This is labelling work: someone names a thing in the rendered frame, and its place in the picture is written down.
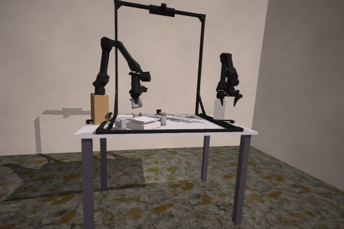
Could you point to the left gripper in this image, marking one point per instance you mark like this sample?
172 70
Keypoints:
237 97

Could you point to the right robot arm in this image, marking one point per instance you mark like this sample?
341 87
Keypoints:
103 78

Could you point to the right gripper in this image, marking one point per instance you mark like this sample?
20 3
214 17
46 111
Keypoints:
135 91

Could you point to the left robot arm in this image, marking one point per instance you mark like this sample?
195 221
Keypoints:
230 72

